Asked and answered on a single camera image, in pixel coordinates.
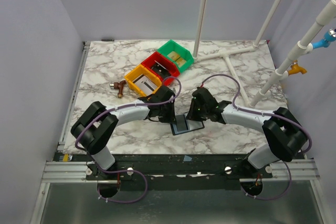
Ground black leather card holder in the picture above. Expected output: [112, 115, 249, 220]
[170, 114, 205, 135]

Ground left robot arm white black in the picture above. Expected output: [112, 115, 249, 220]
[70, 86, 176, 179]

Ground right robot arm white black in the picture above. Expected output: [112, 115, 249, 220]
[186, 87, 308, 178]

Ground white card in yellow bin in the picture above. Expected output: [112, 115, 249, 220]
[133, 74, 158, 96]

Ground black card in red bin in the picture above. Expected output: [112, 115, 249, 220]
[151, 61, 171, 79]

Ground yellow plastic bin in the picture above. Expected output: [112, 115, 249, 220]
[124, 65, 162, 97]

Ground yellow items in green bin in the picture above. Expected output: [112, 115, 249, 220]
[167, 51, 186, 68]

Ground green plastic bin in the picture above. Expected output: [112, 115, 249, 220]
[157, 40, 194, 73]

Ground red plastic bin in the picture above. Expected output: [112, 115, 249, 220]
[140, 51, 180, 86]

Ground brown metal faucet fitting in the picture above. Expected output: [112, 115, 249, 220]
[110, 80, 127, 99]

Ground orange faucet fitting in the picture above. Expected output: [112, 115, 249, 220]
[287, 60, 307, 76]

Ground blue faucet fitting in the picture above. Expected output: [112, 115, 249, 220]
[312, 28, 336, 50]

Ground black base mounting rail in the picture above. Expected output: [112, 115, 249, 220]
[86, 153, 308, 190]

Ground white PVC pipe frame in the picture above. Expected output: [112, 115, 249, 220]
[192, 0, 335, 108]

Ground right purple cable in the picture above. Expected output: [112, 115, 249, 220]
[199, 74, 312, 200]

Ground aluminium extrusion rail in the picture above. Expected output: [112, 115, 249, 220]
[41, 159, 320, 184]

